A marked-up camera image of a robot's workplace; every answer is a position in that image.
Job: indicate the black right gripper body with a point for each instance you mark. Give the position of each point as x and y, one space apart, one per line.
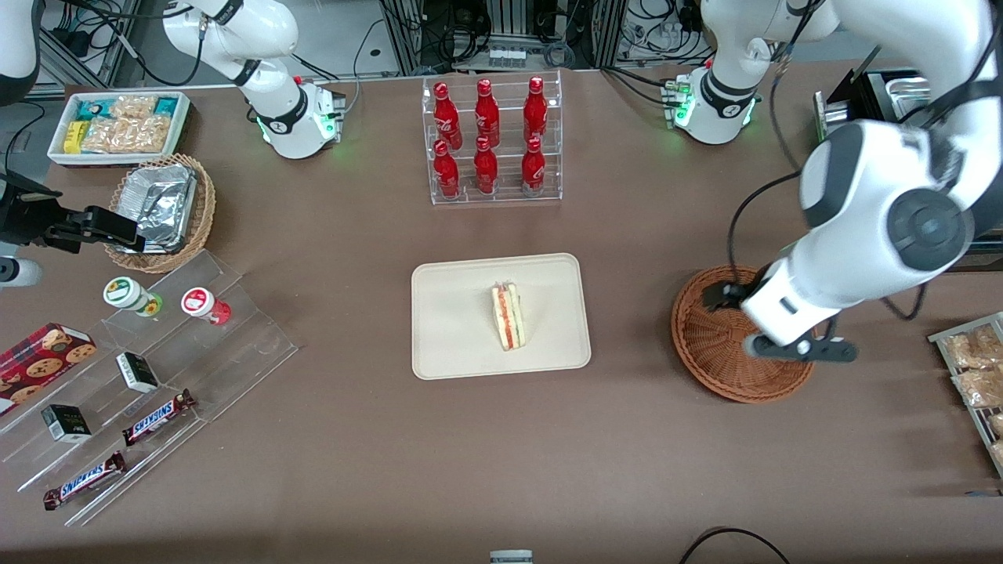
31 219

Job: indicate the yellow snack pack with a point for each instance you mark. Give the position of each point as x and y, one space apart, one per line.
74 136

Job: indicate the green lid sunflower cup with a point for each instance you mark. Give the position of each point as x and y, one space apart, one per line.
124 292

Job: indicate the aluminium equipment rack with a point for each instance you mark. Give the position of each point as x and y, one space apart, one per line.
407 31

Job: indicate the clear bag of crackers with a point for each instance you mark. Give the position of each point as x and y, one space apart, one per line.
125 135
133 106

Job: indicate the red lid yogurt cup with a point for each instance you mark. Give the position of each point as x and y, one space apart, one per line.
200 302

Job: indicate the white plastic snack bin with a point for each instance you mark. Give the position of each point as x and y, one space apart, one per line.
56 149

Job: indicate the dark brown wicker basket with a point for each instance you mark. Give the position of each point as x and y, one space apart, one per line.
709 352

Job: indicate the black tray stand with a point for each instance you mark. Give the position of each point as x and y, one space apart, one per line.
850 98

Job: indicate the Snickers chocolate bar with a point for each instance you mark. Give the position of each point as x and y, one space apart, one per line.
85 480
157 418

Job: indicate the red cola bottle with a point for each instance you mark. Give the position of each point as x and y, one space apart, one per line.
534 169
448 121
535 113
486 171
487 117
447 174

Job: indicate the triangular layered sandwich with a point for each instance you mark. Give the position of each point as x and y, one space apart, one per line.
509 317

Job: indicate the teal snack pack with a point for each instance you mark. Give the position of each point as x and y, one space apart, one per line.
164 106
92 108

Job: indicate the clear acrylic stepped shelf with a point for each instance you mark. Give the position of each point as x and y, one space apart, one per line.
235 345

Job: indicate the light tan wicker basket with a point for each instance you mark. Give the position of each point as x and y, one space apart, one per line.
202 211

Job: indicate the aluminium foil tray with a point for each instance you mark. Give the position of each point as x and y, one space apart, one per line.
137 184
168 215

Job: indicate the stainless steel tray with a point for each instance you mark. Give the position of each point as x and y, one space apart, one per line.
909 90

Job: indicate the clear acrylic bottle rack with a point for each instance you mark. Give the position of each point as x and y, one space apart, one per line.
505 197

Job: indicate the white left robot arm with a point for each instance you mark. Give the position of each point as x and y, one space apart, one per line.
862 196

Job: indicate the cream plastic serving tray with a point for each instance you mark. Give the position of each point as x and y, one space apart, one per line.
454 329

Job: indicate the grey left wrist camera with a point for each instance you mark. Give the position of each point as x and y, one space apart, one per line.
815 350

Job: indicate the small black carton box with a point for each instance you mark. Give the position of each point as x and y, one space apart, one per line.
66 423
138 372

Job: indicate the white power strip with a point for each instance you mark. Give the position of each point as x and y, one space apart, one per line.
507 57

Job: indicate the red chocolate chip cookie box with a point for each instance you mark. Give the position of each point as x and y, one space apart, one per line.
43 360

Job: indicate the clear bag of pastries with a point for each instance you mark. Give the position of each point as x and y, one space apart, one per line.
998 454
972 347
979 388
997 424

